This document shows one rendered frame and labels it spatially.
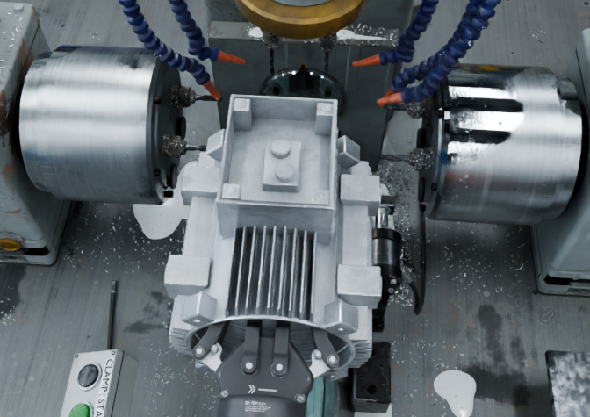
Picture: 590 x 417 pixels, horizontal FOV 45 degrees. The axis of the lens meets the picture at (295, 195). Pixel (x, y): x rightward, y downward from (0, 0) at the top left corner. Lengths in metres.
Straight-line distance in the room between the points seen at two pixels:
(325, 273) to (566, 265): 0.69
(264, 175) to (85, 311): 0.72
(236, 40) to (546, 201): 0.53
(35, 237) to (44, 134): 0.25
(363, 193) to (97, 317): 0.71
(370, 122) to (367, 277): 0.66
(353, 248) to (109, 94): 0.52
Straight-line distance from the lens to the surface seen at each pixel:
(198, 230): 0.69
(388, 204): 1.10
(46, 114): 1.10
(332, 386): 1.07
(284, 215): 0.61
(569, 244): 1.21
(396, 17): 1.26
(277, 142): 0.65
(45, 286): 1.35
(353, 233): 0.68
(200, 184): 0.70
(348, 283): 0.65
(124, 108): 1.06
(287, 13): 0.90
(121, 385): 0.97
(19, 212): 1.23
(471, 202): 1.08
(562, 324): 1.33
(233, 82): 1.22
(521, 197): 1.09
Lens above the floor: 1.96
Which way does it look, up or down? 58 degrees down
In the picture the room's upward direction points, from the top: straight up
